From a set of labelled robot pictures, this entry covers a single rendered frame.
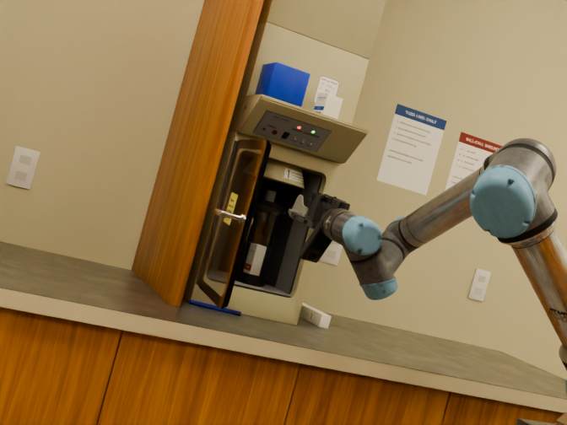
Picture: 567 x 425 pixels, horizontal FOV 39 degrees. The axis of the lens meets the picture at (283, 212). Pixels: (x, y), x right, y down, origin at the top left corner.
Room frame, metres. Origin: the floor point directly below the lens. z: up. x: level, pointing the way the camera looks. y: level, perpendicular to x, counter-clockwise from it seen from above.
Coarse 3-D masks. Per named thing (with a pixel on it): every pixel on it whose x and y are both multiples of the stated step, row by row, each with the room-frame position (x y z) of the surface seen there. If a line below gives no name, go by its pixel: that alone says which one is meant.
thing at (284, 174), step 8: (272, 160) 2.20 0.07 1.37; (272, 168) 2.19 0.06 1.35; (280, 168) 2.19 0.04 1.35; (288, 168) 2.20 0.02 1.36; (296, 168) 2.22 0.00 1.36; (264, 176) 2.18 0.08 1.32; (272, 176) 2.18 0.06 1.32; (280, 176) 2.18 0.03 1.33; (288, 176) 2.19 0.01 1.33; (296, 176) 2.21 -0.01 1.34; (288, 184) 2.33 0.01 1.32; (296, 184) 2.20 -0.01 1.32; (304, 184) 2.25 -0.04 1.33
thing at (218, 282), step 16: (240, 144) 2.04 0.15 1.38; (256, 144) 1.88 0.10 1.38; (240, 160) 1.99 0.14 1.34; (256, 160) 1.84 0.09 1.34; (240, 176) 1.95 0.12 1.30; (256, 176) 1.80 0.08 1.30; (224, 192) 2.07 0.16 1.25; (240, 192) 1.90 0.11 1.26; (224, 208) 2.02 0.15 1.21; (240, 208) 1.86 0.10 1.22; (224, 224) 1.97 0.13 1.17; (240, 224) 1.82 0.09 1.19; (224, 240) 1.93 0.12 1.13; (240, 240) 1.79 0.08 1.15; (208, 256) 2.05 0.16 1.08; (224, 256) 1.89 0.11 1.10; (208, 272) 2.00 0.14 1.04; (224, 272) 1.85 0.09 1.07; (208, 288) 1.96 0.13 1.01; (224, 288) 1.81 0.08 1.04; (224, 304) 1.80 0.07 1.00
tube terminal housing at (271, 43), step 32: (256, 32) 2.15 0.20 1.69; (288, 32) 2.13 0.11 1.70; (256, 64) 2.10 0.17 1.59; (288, 64) 2.13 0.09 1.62; (320, 64) 2.17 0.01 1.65; (352, 64) 2.20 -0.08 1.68; (352, 96) 2.21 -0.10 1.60; (224, 160) 2.13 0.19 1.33; (288, 160) 2.16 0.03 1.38; (320, 160) 2.20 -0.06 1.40; (320, 192) 2.24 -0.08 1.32; (192, 288) 2.10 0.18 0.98; (288, 320) 2.21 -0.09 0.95
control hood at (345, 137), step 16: (256, 96) 2.02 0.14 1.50; (256, 112) 2.03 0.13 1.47; (288, 112) 2.04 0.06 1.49; (304, 112) 2.04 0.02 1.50; (240, 128) 2.07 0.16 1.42; (336, 128) 2.09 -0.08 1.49; (352, 128) 2.10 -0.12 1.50; (288, 144) 2.13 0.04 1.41; (336, 144) 2.14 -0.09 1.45; (352, 144) 2.14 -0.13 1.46; (336, 160) 2.19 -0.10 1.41
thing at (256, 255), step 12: (252, 216) 2.23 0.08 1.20; (264, 216) 2.22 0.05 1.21; (276, 216) 2.23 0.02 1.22; (252, 228) 2.22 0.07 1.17; (264, 228) 2.22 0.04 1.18; (276, 228) 2.24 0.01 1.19; (252, 240) 2.22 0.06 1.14; (264, 240) 2.22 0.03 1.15; (252, 252) 2.22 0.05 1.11; (264, 252) 2.23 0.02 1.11; (240, 264) 2.23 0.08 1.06; (252, 264) 2.22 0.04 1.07; (264, 264) 2.23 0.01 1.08; (264, 276) 2.25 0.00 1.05
